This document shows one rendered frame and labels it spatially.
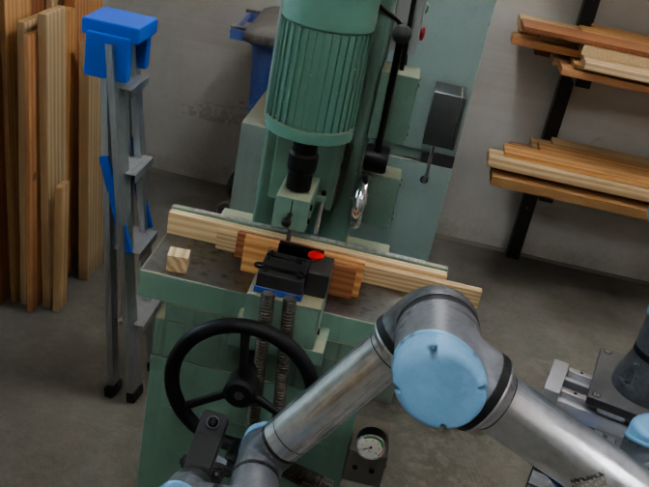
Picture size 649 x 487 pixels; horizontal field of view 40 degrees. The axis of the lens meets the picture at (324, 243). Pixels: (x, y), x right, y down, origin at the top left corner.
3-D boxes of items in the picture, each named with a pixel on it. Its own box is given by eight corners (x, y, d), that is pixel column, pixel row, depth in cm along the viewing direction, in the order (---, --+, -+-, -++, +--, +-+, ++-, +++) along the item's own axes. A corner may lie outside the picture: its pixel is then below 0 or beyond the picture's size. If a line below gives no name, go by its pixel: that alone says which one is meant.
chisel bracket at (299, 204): (268, 232, 180) (275, 194, 176) (282, 206, 192) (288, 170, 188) (304, 241, 179) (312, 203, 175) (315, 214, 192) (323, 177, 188)
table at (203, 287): (118, 319, 168) (121, 292, 166) (167, 249, 196) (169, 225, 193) (432, 392, 165) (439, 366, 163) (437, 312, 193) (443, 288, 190)
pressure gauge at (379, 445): (351, 463, 179) (358, 431, 175) (352, 451, 182) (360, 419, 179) (380, 471, 178) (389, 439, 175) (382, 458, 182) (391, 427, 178)
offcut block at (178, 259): (168, 261, 179) (170, 245, 177) (188, 265, 179) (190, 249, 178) (165, 271, 176) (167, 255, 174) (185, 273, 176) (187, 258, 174)
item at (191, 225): (166, 232, 190) (168, 212, 188) (169, 228, 192) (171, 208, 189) (441, 296, 187) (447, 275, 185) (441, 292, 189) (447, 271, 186)
